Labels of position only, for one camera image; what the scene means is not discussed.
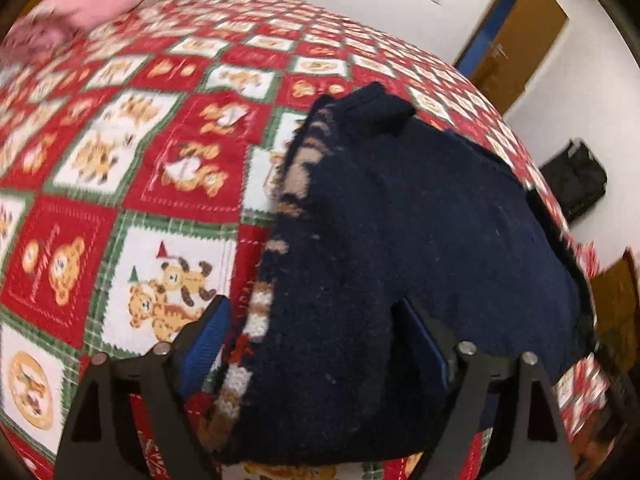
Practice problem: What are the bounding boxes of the navy striped knit sweater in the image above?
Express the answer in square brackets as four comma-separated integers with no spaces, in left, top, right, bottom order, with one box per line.
[198,84,593,465]

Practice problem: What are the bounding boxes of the black bag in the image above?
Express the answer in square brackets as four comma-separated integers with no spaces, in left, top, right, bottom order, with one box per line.
[540,139,608,224]

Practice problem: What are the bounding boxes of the red christmas patchwork bedspread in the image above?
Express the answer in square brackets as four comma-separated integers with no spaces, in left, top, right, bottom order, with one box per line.
[1,0,610,479]

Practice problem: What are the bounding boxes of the brown wooden door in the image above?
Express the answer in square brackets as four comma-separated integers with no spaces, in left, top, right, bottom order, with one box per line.
[454,0,568,114]

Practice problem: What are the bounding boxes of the pink folded blanket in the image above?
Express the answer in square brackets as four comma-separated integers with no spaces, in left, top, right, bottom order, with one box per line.
[1,0,143,63]

